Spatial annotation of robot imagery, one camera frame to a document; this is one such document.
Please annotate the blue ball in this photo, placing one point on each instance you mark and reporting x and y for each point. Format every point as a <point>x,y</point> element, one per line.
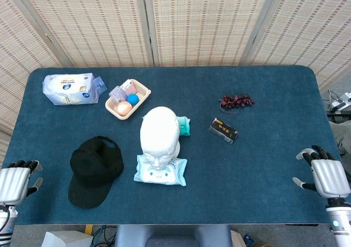
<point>133,99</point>

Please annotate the white cardboard box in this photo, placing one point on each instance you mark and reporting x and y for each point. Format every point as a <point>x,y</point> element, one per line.
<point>65,240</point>

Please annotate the beige plastic tray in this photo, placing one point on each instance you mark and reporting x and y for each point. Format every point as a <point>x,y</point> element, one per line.
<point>142,92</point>

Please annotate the peach egg-shaped ball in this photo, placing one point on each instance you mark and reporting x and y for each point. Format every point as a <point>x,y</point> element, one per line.
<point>124,108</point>

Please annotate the blue cartoon wet wipes pack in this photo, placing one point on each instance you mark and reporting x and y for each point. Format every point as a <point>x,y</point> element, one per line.
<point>170,175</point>

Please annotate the black baseball cap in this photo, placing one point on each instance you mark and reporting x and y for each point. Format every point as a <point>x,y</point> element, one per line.
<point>93,170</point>

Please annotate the dark red grape bunch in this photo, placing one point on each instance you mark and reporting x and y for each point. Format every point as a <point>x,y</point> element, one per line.
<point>238,101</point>

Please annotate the brown cardboard box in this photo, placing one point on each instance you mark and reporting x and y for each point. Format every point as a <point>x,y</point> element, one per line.
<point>237,240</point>

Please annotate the green wet wipes pack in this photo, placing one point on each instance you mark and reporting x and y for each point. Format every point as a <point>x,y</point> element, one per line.
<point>184,126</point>

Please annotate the clear purple small box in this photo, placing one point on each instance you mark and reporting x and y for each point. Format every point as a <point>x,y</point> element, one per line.
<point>118,94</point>

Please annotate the black rectangular box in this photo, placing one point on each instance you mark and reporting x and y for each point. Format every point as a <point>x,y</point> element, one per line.
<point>223,130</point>

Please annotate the bamboo folding screen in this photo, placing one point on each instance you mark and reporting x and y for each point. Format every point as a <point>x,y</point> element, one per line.
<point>192,24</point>

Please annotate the blue felt table cover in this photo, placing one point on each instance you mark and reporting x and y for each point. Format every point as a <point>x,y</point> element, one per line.
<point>246,175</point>

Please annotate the grey cloth bundle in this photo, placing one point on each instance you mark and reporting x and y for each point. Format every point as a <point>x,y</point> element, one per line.
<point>344,140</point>

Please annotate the pale blue tissue pack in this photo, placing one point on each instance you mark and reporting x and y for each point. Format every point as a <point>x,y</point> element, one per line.
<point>68,90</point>

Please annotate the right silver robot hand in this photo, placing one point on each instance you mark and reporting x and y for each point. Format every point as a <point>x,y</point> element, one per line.
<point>330,178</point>

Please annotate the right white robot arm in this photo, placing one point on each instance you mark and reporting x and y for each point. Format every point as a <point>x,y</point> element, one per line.
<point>341,225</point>

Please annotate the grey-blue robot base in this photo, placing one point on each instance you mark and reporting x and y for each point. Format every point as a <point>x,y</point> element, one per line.
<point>170,236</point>

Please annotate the white power strip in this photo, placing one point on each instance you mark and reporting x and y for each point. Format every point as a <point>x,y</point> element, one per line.
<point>341,100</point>

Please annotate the white foam mannequin head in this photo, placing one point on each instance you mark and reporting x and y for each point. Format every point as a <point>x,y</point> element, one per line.
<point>159,131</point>

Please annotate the pink small box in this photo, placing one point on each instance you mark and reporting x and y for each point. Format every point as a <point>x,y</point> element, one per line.
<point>129,87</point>

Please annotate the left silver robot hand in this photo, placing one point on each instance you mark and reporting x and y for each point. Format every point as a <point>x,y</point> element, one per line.
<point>13,181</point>

